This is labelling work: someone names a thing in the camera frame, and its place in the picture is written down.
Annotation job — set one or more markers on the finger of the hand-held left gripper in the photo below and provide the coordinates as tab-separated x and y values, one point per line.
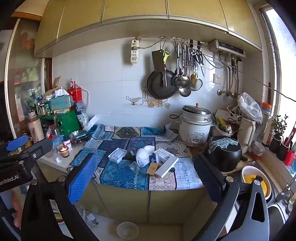
17	142
40	148

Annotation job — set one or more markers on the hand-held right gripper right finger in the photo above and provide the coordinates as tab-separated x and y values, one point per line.
208	178

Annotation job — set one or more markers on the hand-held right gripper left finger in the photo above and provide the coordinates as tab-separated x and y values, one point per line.
81	178

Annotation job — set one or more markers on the white plastic tray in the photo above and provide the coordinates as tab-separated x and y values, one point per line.
116	155

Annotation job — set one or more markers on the long white box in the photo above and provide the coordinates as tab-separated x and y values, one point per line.
166	166

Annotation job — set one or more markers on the clear plastic cup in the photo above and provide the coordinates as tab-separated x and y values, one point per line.
135	166

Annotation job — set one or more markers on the small brown box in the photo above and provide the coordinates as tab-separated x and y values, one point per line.
152	169

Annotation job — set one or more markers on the dark blue small carton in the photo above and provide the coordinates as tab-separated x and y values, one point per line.
152	159

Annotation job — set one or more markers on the round clear plastic bin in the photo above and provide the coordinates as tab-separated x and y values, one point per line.
127	229

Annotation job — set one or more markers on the person's left hand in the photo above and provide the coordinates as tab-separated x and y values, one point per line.
17	208

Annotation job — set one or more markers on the tall white flask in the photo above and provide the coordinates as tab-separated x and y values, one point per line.
35	129

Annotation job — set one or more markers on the glass candle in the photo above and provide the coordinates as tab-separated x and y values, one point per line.
64	152

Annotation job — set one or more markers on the black pot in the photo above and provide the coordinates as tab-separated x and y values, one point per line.
224	158

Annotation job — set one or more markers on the white jar with red label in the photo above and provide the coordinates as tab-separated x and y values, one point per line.
67	143

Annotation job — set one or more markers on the blue crochet cloth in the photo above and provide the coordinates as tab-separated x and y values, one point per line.
222	143

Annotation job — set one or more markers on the green tin box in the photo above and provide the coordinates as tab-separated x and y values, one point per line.
68	122

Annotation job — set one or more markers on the clear plastic wrappers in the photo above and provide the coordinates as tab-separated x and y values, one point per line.
89	216

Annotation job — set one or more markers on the blue patterned tablecloth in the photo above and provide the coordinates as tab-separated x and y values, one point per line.
120	173

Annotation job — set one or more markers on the shiny glass bowl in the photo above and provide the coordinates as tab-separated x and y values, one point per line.
78	135

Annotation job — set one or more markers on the yellow bowl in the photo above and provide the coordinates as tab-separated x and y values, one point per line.
248	179

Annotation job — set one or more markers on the white utensil bucket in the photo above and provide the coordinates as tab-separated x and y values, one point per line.
219	134

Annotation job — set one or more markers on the beige base cabinet doors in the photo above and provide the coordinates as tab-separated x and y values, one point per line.
166	204

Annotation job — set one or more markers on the teal tissue box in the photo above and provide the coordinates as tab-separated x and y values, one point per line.
61	103

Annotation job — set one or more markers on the white rice cooker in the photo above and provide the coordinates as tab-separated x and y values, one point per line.
194	129

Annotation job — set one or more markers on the clear plastic bag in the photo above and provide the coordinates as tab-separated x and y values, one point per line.
81	114

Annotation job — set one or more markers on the white flat lid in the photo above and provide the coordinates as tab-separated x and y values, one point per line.
91	122

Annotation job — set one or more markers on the stack of small bowls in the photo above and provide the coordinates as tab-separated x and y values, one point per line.
257	148

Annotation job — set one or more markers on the white electric kettle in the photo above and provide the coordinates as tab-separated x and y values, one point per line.
246	132

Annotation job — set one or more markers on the brown cardboard piece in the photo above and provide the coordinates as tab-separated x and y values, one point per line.
54	85

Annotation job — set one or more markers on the red box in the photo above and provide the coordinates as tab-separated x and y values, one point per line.
76	95

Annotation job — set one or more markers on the glass display cabinet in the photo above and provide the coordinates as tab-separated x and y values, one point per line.
25	69

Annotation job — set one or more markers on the white bottle with orange cap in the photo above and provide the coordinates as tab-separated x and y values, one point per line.
267	129

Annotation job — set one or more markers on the steel sink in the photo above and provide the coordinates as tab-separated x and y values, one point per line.
276	215

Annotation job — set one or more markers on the steel faucet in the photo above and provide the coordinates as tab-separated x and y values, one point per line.
288	192

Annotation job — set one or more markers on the white plastic bag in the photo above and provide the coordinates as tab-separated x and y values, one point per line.
251	106

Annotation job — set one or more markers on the red plastic holder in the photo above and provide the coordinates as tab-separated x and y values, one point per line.
289	157

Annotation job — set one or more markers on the metal water pipes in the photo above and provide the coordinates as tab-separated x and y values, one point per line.
233	93

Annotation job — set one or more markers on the mesh strainer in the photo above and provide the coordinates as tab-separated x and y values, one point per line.
196	84

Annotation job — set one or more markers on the black wok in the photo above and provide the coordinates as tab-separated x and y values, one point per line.
159	91

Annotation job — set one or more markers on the steel slotted skimmer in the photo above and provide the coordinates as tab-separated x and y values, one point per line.
182	81

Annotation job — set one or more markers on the steel masher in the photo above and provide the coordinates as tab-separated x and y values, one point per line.
187	62

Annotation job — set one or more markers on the kitchen scissors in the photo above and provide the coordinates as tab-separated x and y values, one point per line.
198	58

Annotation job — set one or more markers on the steel cleaver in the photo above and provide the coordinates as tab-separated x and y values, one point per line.
158	60

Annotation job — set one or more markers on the yellow-green peeler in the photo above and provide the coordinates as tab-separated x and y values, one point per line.
165	56

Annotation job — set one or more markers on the white power strip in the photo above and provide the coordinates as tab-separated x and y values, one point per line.
134	56

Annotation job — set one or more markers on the white water heater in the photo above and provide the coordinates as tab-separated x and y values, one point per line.
227	47

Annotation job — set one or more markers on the window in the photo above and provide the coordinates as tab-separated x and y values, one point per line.
284	58

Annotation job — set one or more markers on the white wall socket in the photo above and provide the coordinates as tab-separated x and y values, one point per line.
217	79

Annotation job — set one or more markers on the metal utensil rail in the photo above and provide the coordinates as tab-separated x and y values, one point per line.
150	37

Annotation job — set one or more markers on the yellow-green wall cabinet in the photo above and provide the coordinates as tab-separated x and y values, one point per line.
138	11

